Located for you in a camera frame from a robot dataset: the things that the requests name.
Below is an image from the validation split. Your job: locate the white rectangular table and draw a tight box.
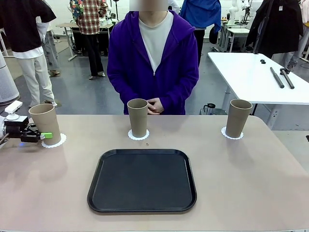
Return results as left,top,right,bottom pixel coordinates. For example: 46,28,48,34
207,51,309,130

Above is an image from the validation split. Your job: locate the person's left forearm, purple sleeve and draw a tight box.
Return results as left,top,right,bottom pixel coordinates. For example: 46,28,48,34
164,72,200,108

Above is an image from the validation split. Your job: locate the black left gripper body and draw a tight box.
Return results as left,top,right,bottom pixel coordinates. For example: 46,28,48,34
3,116,42,143

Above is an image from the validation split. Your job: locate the person in plaid shirt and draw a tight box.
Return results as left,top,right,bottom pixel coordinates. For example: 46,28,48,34
69,0,109,80

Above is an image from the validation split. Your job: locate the black coat on stand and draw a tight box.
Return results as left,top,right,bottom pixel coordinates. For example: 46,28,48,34
244,0,304,59

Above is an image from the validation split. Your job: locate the person in blue jacket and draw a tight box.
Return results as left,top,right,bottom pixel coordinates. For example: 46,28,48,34
180,0,222,68

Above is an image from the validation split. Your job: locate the tall beige cup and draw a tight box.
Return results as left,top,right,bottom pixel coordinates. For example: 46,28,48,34
126,98,149,138
28,103,61,146
225,99,253,139

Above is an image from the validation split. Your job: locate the person in black tee, white trousers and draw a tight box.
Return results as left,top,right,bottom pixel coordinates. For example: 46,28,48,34
0,0,57,109

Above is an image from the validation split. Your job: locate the person in grey trousers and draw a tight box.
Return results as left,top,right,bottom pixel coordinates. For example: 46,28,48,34
36,15,61,77

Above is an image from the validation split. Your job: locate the black metal rod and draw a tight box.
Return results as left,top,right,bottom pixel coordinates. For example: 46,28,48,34
279,68,295,89
269,67,286,89

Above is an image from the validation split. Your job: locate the white background desk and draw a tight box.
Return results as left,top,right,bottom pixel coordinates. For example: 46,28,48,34
217,23,252,53

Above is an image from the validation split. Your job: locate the person's right forearm, purple sleeve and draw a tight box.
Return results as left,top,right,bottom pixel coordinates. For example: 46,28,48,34
107,72,136,104

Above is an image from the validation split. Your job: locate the black plastic tray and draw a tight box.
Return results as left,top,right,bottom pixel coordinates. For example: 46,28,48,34
86,148,197,214

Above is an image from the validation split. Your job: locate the black glass kettle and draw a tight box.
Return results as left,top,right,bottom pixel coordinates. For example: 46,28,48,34
203,103,217,115

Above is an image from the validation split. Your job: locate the white scalloped paper coaster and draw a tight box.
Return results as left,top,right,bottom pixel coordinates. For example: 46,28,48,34
127,129,151,141
220,126,244,140
41,132,67,148

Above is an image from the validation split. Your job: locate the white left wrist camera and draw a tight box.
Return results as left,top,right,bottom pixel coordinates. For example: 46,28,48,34
4,101,24,121

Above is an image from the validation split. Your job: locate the person in purple hoodie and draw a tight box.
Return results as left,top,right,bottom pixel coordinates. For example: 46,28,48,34
107,0,200,116

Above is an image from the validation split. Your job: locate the person's left hand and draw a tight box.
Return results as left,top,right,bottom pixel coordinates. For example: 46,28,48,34
150,97,166,115

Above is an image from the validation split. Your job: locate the wooden top background desk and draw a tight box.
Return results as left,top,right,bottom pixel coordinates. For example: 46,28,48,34
56,22,80,61

